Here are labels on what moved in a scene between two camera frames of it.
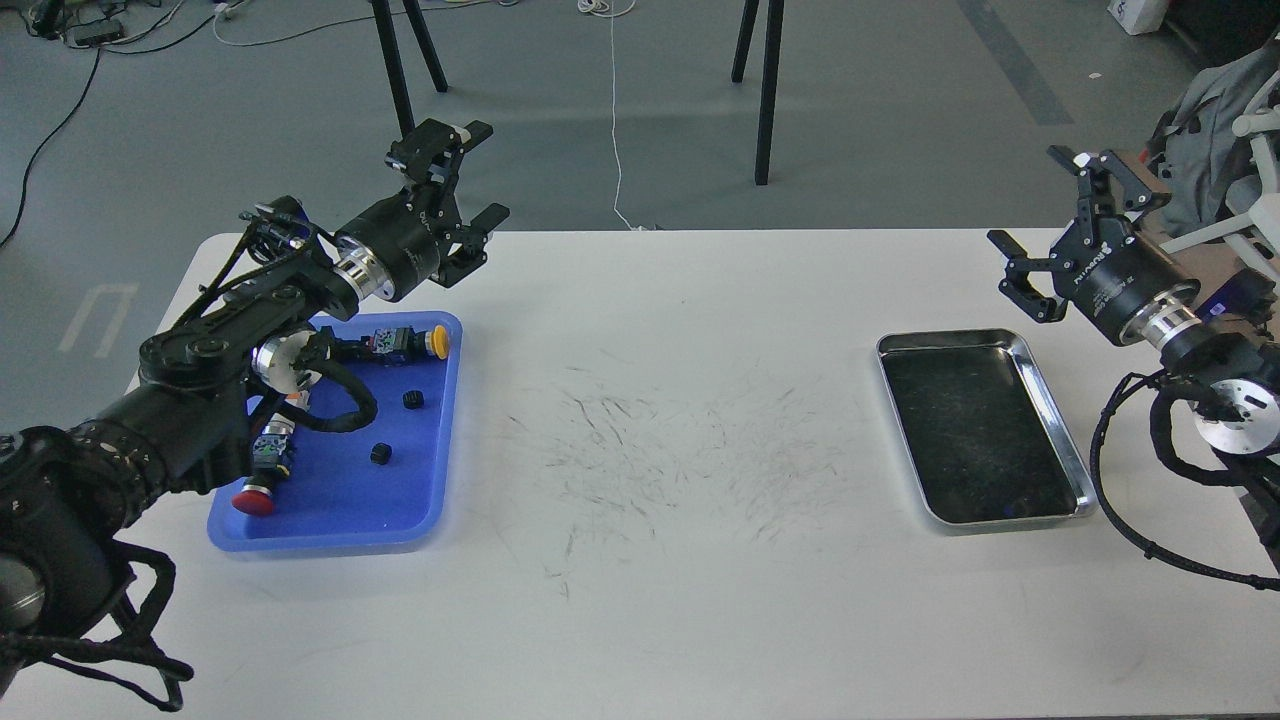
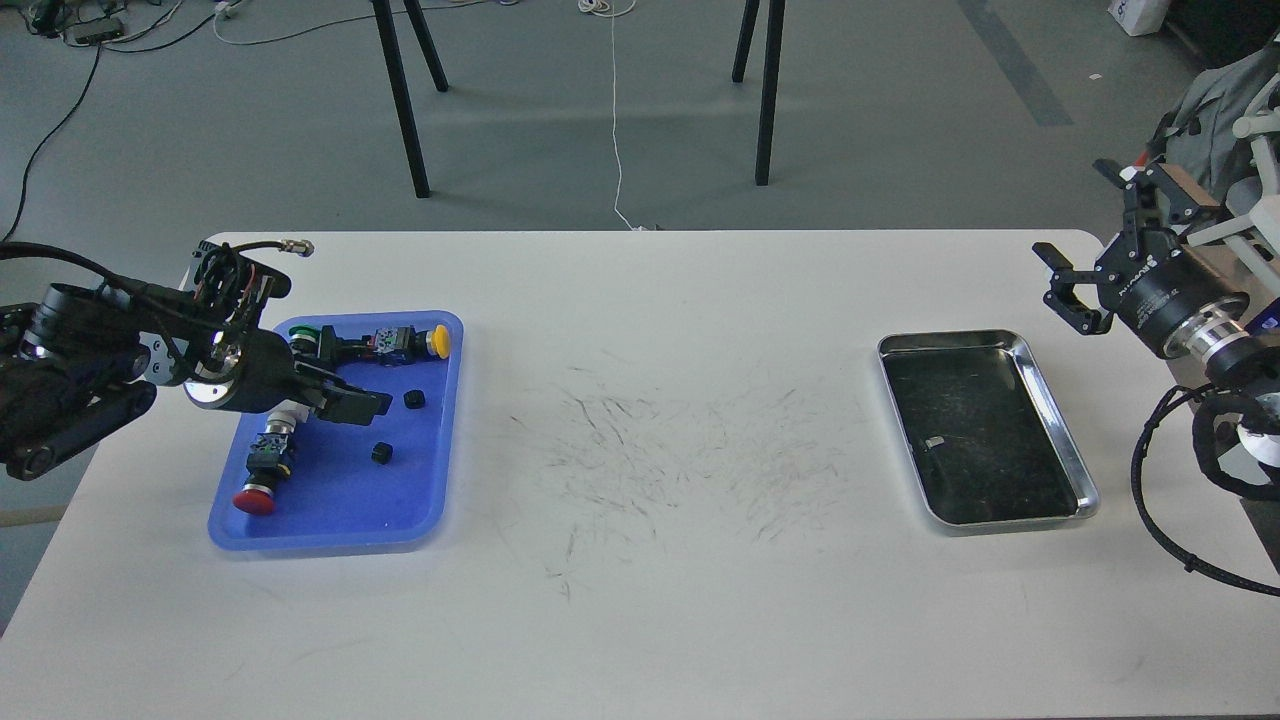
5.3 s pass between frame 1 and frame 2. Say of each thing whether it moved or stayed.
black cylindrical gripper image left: moved
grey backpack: stayed
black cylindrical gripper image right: moved
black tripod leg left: stayed
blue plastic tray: stayed
